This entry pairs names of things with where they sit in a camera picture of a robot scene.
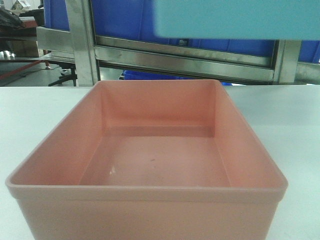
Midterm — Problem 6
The large blue storage bin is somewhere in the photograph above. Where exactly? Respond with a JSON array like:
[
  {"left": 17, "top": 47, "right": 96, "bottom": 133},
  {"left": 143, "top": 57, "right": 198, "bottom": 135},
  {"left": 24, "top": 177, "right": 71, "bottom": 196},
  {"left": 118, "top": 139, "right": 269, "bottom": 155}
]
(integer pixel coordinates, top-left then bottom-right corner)
[{"left": 91, "top": 0, "right": 180, "bottom": 45}]

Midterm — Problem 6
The light blue plastic box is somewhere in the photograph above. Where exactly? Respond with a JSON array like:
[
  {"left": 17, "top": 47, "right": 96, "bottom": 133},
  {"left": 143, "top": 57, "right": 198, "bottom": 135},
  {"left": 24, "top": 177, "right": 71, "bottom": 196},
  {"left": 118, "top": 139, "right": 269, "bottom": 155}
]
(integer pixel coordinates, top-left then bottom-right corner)
[{"left": 152, "top": 0, "right": 320, "bottom": 40}]

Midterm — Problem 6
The lower blue storage bin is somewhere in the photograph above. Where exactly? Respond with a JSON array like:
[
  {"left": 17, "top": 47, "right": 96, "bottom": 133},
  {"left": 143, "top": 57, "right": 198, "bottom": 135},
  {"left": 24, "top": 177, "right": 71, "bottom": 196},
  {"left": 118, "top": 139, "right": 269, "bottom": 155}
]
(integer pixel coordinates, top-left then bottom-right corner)
[{"left": 122, "top": 69, "right": 233, "bottom": 86}]

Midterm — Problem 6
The pink plastic box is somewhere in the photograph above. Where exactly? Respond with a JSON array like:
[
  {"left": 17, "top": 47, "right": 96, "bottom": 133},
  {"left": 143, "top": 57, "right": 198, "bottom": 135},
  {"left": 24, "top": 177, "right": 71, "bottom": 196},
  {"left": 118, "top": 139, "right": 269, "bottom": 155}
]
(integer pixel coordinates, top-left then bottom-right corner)
[{"left": 5, "top": 79, "right": 288, "bottom": 240}]

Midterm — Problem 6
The stainless steel shelf rack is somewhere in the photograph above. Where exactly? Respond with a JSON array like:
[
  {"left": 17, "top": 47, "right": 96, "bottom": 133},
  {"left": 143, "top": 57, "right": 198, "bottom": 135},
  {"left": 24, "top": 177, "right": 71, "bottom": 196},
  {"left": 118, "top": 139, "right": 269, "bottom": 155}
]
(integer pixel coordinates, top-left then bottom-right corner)
[{"left": 37, "top": 0, "right": 320, "bottom": 86}]

